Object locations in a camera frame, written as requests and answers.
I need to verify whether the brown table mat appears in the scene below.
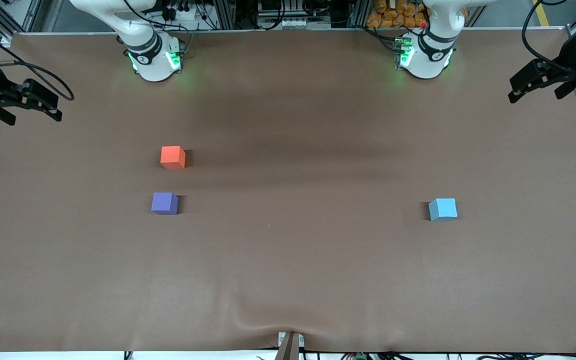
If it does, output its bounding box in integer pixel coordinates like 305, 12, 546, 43
0, 27, 576, 354

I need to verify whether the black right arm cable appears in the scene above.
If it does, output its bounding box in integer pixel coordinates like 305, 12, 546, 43
0, 22, 75, 102

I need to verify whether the blue foam block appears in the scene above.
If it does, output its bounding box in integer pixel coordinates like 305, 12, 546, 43
428, 198, 458, 222

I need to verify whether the purple foam block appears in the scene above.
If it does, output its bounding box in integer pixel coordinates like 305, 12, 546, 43
151, 192, 179, 216

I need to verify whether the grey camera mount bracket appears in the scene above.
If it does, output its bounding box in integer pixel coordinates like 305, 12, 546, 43
277, 331, 306, 360

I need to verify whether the white power strip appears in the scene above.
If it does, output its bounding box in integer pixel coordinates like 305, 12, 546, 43
164, 4, 204, 22

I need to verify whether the white terminal block row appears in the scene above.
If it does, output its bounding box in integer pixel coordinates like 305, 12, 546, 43
277, 17, 325, 29

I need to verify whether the orange packets pile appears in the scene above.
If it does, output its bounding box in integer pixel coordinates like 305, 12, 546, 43
366, 0, 469, 29

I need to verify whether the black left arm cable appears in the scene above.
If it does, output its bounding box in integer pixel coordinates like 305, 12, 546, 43
521, 0, 576, 76

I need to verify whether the orange foam block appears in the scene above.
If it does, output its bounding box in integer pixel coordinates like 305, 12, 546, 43
160, 145, 187, 170

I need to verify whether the aluminium frame post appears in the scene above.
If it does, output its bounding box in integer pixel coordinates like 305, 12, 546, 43
216, 0, 236, 31

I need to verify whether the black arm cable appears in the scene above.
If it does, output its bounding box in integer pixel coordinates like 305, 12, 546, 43
0, 22, 75, 102
521, 0, 576, 76

